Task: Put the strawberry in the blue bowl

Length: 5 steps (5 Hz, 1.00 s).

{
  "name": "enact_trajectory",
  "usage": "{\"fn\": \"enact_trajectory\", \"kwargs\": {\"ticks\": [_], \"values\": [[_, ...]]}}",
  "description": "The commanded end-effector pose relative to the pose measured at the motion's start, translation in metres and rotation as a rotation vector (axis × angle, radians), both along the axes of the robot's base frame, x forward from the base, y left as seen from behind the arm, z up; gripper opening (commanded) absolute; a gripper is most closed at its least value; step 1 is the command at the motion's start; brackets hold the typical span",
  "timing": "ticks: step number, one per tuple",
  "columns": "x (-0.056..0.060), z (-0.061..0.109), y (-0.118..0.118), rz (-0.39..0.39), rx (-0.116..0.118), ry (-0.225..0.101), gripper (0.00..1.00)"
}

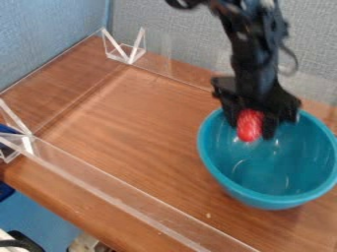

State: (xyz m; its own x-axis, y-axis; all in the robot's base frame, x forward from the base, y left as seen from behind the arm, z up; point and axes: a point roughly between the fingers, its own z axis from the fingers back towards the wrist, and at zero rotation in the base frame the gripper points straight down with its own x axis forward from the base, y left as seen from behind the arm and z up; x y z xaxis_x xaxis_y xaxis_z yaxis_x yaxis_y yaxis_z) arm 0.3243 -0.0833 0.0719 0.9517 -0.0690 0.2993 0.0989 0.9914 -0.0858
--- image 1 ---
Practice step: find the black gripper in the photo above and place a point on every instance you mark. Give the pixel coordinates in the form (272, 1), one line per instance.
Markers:
(253, 89)

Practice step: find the red strawberry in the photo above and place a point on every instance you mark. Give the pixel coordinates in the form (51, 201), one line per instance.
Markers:
(249, 125)

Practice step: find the blue plastic bowl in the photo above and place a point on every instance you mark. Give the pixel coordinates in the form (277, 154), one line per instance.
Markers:
(272, 175)

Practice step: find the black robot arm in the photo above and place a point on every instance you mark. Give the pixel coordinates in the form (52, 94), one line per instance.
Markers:
(256, 29)

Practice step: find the clear acrylic back barrier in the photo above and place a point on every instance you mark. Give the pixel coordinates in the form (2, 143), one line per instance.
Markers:
(198, 77)

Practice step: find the clear acrylic barrier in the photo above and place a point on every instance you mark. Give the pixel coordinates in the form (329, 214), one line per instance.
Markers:
(198, 77)
(119, 214)

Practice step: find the clear acrylic front barrier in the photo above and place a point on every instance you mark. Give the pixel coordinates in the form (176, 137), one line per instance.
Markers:
(119, 214)

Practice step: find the black white object below table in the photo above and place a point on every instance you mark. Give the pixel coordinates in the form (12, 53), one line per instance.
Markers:
(15, 241)

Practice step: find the clear acrylic corner bracket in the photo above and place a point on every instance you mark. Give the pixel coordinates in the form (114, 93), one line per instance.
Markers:
(121, 51)

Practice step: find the clear acrylic left bracket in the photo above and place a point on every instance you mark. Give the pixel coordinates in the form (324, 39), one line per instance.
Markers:
(14, 131)

